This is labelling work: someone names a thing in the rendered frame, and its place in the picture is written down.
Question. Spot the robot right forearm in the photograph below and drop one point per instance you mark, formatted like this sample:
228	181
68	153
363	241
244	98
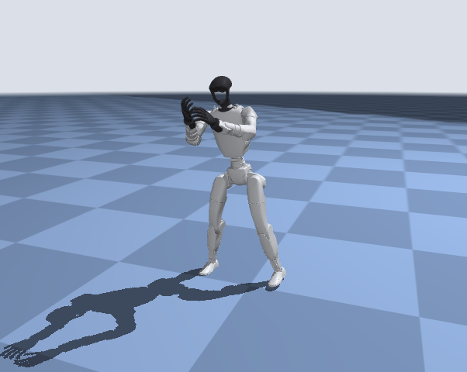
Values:
191	134

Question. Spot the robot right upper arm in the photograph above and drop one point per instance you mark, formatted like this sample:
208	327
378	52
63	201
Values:
201	127

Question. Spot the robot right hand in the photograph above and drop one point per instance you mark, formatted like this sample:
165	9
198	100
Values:
185	111

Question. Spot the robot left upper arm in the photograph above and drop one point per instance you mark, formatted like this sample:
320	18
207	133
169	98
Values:
250	118

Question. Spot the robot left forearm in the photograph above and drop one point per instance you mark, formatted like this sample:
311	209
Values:
235	130

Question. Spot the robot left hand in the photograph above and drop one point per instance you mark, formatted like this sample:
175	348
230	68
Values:
206	117

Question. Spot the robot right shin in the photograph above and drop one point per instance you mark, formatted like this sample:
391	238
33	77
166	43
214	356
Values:
213	242

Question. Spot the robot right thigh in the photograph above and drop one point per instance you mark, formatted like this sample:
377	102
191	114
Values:
217	201

